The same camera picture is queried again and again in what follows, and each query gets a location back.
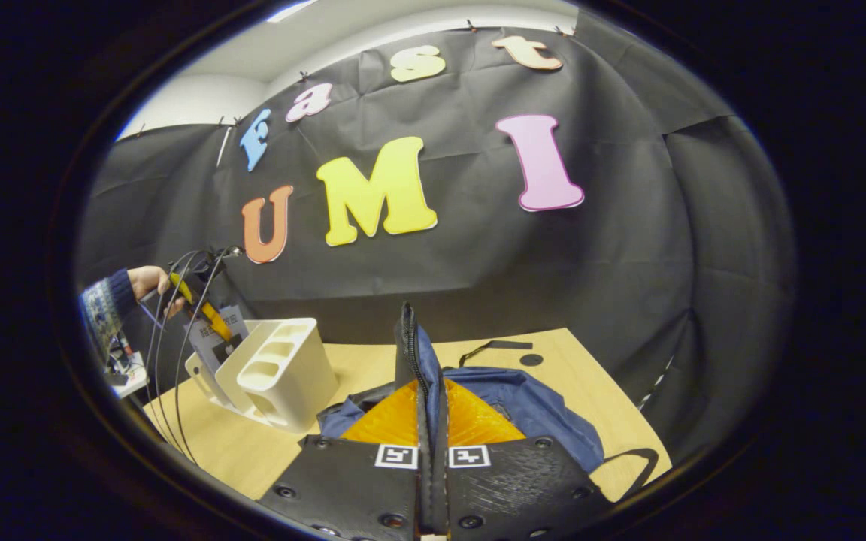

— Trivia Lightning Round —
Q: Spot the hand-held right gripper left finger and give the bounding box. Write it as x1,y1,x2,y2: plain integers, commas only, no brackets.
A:
259,379,434,541

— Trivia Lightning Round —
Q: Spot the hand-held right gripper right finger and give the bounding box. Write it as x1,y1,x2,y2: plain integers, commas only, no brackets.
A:
433,379,614,541

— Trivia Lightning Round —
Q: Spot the lavender cover book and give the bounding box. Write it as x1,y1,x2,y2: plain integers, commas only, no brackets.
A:
189,304,250,376

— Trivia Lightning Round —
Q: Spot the blue schoolbag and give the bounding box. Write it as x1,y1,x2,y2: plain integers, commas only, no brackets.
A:
316,302,661,500

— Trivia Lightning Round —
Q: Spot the white plastic bookshelf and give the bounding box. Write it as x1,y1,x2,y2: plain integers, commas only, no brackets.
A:
185,317,340,434

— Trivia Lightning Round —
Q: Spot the white side table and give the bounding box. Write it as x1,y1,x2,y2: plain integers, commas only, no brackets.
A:
106,353,150,399

